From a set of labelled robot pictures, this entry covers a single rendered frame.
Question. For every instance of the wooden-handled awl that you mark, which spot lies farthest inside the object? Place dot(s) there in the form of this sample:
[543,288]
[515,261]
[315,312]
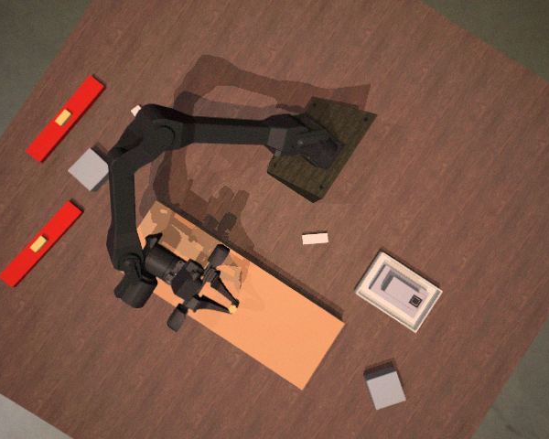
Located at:
[233,307]

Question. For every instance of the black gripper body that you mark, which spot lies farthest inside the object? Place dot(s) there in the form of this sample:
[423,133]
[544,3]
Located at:
[217,257]

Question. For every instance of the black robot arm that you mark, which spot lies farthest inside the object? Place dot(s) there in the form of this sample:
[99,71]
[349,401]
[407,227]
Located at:
[157,129]

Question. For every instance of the white cube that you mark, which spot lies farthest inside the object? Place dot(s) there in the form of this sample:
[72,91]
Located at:
[384,387]
[91,169]

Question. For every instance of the orange rectangular panel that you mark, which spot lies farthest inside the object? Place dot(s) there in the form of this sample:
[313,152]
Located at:
[274,323]

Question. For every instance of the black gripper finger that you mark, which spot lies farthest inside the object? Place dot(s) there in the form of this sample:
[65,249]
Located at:
[208,303]
[218,284]

